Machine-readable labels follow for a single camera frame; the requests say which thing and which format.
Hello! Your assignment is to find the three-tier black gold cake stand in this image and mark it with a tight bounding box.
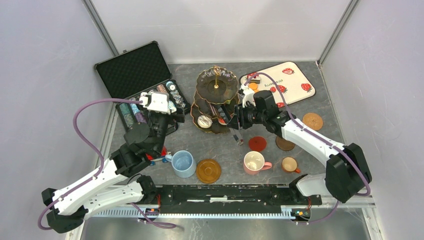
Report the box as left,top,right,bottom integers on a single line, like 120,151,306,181
190,66,239,134

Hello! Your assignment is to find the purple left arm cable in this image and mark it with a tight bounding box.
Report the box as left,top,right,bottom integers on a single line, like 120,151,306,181
37,98,143,231

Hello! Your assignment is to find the chocolate cake slice toy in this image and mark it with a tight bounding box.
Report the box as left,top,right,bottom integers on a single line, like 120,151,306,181
209,103,221,119

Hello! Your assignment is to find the pink mug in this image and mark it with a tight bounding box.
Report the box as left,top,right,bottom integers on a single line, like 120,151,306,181
243,151,273,175

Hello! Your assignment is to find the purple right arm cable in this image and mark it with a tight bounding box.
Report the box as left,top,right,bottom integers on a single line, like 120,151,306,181
245,72,372,225

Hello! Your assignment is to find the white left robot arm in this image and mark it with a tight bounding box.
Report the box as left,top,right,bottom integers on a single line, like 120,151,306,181
37,91,185,234

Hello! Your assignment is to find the red round coaster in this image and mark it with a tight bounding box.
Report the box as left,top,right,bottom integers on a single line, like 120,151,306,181
248,136,267,152

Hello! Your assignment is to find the cream strawberry serving tray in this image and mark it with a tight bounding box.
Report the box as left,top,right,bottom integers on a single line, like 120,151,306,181
256,61,316,108

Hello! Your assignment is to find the black poker chip case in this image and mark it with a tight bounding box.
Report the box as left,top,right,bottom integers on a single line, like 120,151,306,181
94,41,190,110

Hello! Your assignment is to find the small orange brown cup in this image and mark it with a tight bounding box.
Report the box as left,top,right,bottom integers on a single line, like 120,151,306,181
281,157,301,174

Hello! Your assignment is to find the white chocolate striped toy donut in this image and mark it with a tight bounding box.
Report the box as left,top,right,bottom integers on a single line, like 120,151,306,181
197,115,213,129

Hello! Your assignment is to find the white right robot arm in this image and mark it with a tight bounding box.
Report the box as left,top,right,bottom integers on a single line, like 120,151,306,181
214,90,372,204

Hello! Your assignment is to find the light blue mug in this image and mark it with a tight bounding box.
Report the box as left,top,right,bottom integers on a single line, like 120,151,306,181
165,150,197,179

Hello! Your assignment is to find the red toy car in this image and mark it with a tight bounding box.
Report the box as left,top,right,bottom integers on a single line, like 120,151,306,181
147,145,172,167

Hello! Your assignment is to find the amber glass saucer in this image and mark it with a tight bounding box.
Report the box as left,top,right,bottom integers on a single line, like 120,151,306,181
195,159,222,184

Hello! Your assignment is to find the woven rattan coaster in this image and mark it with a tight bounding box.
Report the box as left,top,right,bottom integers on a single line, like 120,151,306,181
302,112,324,131

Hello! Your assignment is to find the orange toy macaron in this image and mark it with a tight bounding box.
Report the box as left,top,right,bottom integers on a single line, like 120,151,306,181
248,82,258,91

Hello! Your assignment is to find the strawberry layer cake slice toy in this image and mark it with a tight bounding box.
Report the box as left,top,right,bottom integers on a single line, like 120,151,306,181
246,72,262,84

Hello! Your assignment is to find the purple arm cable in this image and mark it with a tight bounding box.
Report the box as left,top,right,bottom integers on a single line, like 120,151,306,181
37,98,143,231
245,72,372,225

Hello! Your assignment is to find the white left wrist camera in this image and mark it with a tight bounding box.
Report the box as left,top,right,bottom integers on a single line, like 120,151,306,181
139,91,171,115

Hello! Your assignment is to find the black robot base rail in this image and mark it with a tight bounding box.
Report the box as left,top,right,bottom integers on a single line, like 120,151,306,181
136,184,323,220

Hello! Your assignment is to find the red strawberry toy tart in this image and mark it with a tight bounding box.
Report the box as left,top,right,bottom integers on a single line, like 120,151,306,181
218,117,227,126

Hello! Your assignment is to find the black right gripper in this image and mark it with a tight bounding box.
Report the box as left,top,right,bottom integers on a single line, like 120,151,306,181
227,101,266,131

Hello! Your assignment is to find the dark brown wooden coaster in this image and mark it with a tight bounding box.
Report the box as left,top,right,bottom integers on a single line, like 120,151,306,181
275,136,296,151

